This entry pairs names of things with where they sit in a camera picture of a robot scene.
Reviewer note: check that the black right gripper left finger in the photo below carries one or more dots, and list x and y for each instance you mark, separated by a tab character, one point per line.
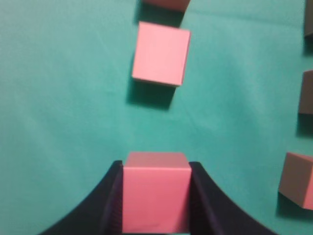
100	213

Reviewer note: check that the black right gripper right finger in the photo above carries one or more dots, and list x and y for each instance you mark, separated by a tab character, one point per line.
212	212

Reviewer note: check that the pink cube placed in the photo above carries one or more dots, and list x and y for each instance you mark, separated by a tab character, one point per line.
161	54
156	193
176	5

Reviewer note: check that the pink cube right column bottom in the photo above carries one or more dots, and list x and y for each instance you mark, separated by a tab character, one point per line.
296	181

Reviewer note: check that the pink cube column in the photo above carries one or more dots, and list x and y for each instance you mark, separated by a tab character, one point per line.
306	95
296	181
308	19

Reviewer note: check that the green cloth backdrop and cover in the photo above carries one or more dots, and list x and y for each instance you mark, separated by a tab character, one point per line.
69	106

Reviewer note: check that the pink cube right column middle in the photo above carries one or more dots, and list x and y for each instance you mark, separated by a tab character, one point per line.
306	95

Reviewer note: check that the pink cube right column top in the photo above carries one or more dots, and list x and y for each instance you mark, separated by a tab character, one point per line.
308	19

